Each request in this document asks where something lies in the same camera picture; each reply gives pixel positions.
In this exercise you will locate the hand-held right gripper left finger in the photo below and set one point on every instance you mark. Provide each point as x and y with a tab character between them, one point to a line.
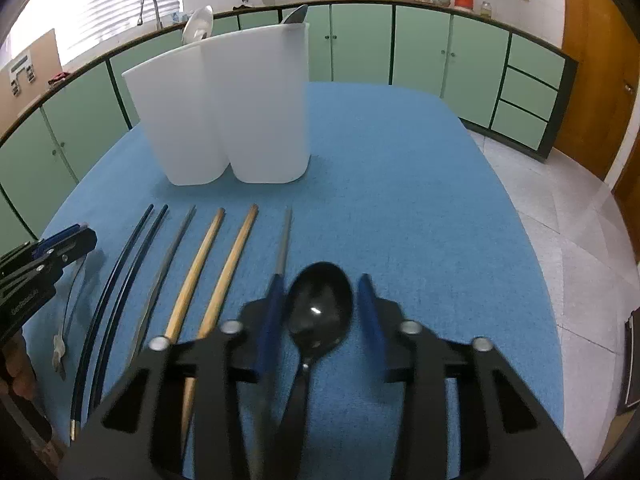
270	320

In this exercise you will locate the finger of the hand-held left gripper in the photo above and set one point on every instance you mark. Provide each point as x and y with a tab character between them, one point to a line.
75	250
60	240

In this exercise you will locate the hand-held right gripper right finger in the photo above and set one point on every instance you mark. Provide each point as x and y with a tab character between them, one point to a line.
370	320

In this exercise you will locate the black spoon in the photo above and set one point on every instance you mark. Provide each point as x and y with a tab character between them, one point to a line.
320	305

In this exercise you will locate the small metal spoon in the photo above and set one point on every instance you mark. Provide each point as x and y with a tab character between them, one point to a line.
59	350

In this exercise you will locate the white double utensil holder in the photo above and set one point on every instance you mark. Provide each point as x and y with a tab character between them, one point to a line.
250	110

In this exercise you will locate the person's left hand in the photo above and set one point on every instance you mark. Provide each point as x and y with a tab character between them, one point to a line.
15	375

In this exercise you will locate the blue tablecloth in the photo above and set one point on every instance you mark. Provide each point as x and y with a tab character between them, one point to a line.
400	210

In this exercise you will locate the red cloth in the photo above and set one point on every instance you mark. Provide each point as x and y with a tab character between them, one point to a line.
59	78

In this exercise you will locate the cardboard box with label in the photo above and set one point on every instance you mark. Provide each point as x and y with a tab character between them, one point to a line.
35	75

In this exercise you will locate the white window blinds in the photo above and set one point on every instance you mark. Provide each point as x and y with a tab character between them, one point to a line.
125	0

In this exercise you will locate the bottles beside sink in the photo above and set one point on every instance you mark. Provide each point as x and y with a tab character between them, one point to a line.
176	16

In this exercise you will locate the metal kitchen faucet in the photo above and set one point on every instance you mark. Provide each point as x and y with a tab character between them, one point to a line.
150	2

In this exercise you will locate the silver metal spoon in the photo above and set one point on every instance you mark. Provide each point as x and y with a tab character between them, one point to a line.
197	22

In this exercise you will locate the dark framed object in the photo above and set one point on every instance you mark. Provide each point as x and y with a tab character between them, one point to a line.
631	360

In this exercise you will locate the green lower cabinets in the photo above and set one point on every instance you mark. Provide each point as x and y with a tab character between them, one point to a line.
425	55

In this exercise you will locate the brown wooden door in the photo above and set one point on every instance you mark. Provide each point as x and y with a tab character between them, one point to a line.
595	85
630	200

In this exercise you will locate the glass jar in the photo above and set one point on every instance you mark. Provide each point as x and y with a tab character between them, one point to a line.
486	9

